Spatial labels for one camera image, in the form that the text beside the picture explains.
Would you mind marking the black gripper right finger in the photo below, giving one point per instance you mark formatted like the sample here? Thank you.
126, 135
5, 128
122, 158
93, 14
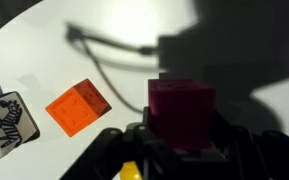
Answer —
270, 156

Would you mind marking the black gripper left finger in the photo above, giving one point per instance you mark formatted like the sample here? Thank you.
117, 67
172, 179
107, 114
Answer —
150, 150

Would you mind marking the pink block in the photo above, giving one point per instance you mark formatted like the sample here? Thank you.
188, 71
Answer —
182, 111

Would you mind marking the orange block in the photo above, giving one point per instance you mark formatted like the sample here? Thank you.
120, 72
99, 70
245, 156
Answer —
74, 111

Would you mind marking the yellow ball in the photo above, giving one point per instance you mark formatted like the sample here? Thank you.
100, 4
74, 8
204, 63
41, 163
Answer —
130, 171

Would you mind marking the checkered zebra fabric cube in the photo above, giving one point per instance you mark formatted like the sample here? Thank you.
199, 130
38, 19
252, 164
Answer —
7, 123

